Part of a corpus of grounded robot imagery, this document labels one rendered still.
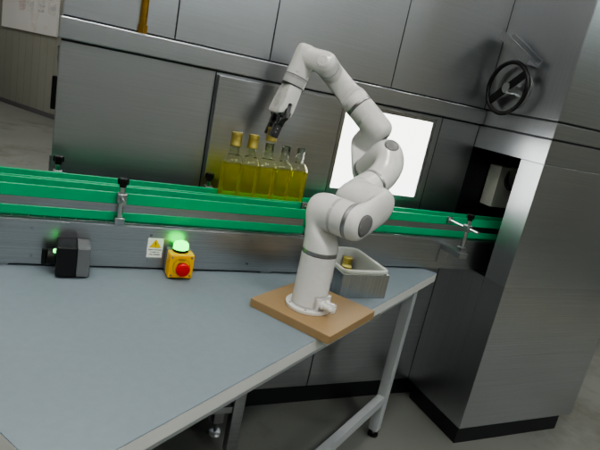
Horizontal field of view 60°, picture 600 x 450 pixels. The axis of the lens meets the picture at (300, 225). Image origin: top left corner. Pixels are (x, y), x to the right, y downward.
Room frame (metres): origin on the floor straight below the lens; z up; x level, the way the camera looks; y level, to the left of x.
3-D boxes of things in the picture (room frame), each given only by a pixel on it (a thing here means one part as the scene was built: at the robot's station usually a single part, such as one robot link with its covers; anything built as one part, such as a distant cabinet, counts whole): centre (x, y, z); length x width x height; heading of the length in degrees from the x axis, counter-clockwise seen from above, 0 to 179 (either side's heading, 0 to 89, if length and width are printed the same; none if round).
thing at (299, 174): (1.75, 0.05, 0.99); 0.06 x 0.06 x 0.21; 27
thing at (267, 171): (1.69, 0.15, 0.99); 0.06 x 0.06 x 0.21; 26
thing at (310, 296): (1.31, -0.08, 0.85); 0.16 x 0.13 x 0.15; 53
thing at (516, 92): (2.14, -0.70, 1.49); 0.21 x 0.05 x 0.21; 27
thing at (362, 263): (1.61, -0.18, 0.80); 0.22 x 0.17 x 0.09; 27
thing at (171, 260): (1.39, 0.32, 0.79); 0.07 x 0.07 x 0.07; 27
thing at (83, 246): (1.26, 0.57, 0.79); 0.08 x 0.08 x 0.08; 27
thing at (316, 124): (1.94, -0.04, 1.15); 0.90 x 0.03 x 0.34; 117
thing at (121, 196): (1.33, 0.48, 0.94); 0.07 x 0.04 x 0.13; 27
